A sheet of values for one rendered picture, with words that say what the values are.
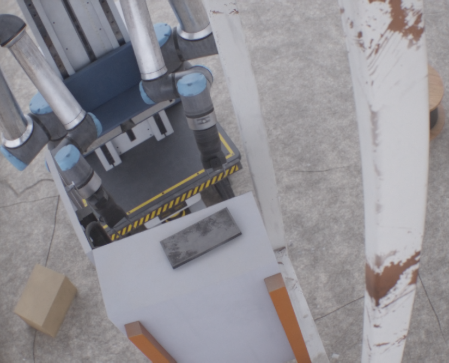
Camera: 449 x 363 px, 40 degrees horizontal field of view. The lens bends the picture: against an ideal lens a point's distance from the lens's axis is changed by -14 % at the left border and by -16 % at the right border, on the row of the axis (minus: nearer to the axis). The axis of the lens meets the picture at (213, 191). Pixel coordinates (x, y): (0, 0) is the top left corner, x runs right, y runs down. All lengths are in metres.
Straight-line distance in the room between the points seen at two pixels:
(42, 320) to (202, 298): 1.60
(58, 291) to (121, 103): 0.91
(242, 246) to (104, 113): 1.31
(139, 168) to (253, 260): 1.57
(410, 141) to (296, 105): 2.86
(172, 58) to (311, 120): 1.06
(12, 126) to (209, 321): 1.10
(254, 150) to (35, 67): 0.76
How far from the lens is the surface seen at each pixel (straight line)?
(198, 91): 2.16
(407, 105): 0.60
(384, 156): 0.63
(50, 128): 2.55
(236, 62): 1.73
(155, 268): 1.59
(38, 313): 3.10
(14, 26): 2.15
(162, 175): 2.97
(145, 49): 2.25
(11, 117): 2.37
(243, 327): 1.75
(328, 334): 2.78
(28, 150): 2.51
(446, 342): 2.73
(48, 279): 3.15
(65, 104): 2.25
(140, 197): 2.94
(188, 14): 2.39
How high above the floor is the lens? 2.54
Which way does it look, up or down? 51 degrees down
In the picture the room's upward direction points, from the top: 24 degrees counter-clockwise
